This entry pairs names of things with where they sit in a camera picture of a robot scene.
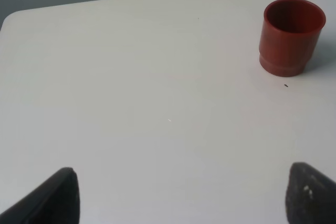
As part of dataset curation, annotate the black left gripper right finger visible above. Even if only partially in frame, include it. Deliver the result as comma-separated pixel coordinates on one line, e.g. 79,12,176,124
285,162,335,224

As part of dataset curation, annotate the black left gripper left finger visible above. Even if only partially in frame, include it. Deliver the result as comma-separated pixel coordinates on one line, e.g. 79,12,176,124
1,167,80,224

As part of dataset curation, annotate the red plastic cup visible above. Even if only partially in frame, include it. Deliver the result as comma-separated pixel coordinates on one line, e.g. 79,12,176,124
259,0,326,77

